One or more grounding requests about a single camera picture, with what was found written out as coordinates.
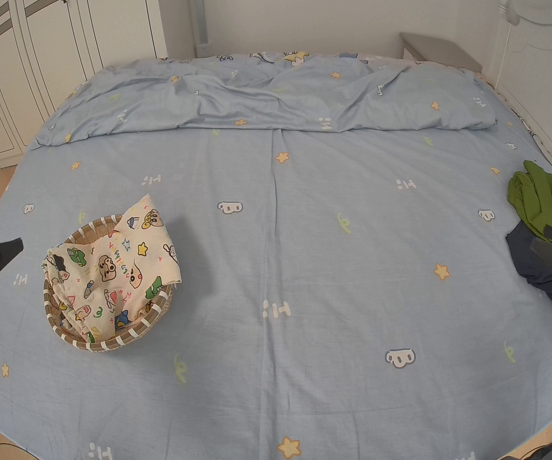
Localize bed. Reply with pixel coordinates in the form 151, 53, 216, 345
0, 0, 552, 460

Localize white printed pyjama top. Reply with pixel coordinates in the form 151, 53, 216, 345
41, 193, 183, 345

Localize pale blue quilt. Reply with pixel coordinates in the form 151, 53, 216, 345
27, 52, 498, 151

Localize green garment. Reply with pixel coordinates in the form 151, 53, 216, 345
507, 160, 552, 326

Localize grey wall pipe cover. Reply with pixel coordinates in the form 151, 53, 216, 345
185, 0, 208, 58

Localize white wardrobe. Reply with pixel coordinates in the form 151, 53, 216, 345
0, 0, 169, 169

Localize round woven basket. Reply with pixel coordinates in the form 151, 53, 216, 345
42, 215, 175, 352

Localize grey bedside table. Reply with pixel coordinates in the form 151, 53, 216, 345
399, 33, 484, 73

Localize dark blue garment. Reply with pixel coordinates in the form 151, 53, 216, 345
505, 221, 552, 312

